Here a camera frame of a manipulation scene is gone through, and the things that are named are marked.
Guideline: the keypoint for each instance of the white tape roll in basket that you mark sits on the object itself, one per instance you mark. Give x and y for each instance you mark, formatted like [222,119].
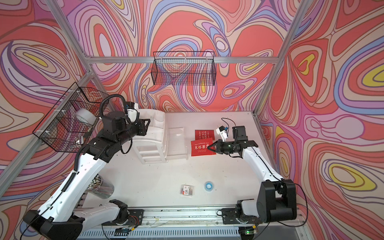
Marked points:
[85,116]

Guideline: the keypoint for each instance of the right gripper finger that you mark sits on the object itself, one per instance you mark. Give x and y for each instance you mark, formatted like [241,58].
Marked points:
[214,152]
[214,146]

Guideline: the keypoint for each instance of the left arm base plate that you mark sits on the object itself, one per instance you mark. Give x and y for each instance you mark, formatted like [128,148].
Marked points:
[133,218]

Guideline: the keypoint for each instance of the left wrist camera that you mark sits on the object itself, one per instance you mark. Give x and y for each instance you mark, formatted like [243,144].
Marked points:
[132,111]

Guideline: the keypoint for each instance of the black wire basket left wall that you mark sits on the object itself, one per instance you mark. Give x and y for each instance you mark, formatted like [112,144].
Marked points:
[60,130]

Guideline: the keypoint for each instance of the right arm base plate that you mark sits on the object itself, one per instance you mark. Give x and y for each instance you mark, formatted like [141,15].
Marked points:
[232,216]

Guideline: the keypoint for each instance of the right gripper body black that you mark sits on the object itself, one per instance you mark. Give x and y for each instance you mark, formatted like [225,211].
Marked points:
[227,147]

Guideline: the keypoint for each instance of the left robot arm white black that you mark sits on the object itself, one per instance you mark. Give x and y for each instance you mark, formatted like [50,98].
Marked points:
[56,219]

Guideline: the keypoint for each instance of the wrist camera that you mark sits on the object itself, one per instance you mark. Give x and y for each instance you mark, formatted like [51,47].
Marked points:
[132,111]
[222,132]

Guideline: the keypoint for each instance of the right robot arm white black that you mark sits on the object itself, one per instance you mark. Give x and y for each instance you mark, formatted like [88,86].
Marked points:
[276,199]

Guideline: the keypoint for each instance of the red postcard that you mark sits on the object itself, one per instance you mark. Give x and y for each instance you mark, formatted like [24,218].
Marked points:
[200,147]
[204,134]

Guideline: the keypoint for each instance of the black wire basket back wall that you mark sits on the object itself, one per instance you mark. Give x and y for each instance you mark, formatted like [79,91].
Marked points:
[184,68]

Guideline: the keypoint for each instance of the metal cup with pens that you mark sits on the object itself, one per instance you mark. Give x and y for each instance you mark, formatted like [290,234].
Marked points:
[100,187]

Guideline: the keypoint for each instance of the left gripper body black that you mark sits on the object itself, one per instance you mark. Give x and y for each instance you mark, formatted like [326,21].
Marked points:
[138,129]

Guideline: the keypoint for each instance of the white plastic drawer organizer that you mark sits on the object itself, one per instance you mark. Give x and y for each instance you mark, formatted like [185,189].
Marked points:
[152,148]

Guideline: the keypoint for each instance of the black wire basket wall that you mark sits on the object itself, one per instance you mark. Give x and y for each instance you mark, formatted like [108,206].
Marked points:
[184,68]
[60,130]

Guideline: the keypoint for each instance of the blue tape roll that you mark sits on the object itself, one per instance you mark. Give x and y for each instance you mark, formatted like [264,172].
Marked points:
[209,186]

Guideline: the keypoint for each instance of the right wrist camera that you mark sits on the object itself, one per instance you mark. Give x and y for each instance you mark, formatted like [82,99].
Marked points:
[222,132]

